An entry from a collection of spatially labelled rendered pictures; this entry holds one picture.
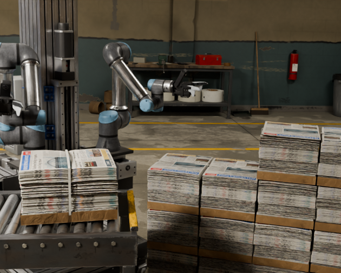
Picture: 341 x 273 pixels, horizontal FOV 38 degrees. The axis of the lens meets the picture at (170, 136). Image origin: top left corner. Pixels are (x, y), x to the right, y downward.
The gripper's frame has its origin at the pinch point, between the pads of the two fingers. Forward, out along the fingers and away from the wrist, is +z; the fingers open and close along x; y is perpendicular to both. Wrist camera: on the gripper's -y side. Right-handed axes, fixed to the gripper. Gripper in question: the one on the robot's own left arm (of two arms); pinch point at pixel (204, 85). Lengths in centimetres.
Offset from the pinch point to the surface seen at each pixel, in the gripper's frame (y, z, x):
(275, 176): 32, 50, 42
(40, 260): 34, -18, 141
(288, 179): 33, 57, 41
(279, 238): 64, 55, 46
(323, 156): 20, 72, 37
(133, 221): 26, 8, 115
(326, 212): 48, 76, 41
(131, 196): 30, -6, 89
